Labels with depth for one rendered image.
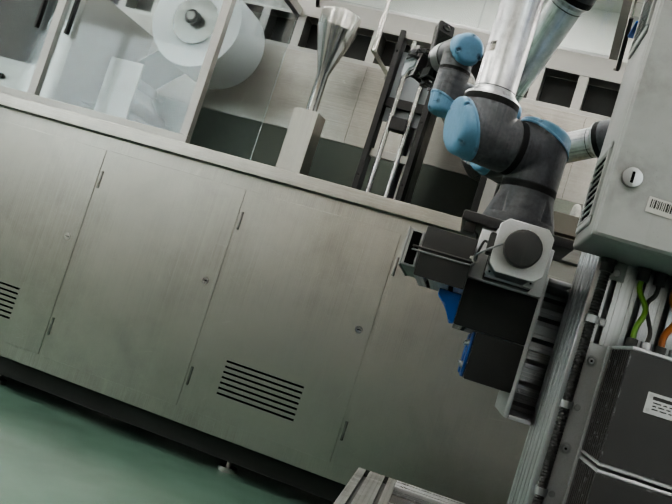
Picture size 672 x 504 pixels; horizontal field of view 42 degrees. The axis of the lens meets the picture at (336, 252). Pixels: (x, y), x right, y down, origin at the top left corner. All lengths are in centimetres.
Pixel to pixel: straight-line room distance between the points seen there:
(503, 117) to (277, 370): 110
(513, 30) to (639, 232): 69
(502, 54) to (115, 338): 150
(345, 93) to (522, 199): 157
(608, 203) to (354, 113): 204
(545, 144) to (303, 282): 97
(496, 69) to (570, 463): 79
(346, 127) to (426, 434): 127
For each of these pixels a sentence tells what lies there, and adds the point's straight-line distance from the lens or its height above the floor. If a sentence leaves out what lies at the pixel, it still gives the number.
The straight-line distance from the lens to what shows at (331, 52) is 304.
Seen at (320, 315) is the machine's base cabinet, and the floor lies 53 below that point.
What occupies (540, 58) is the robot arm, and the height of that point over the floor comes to 122.
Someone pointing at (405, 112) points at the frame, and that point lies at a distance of 274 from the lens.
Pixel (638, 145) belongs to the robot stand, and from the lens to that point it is 130.
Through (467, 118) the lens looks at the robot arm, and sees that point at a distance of 175.
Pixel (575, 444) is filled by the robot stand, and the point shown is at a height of 46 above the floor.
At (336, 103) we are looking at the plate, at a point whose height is 128.
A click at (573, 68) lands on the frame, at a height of 159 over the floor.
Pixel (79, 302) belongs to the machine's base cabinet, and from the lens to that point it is 281.
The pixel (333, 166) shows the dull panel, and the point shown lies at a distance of 320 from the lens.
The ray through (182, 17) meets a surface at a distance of 294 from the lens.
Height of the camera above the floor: 55
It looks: 4 degrees up
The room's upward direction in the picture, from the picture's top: 18 degrees clockwise
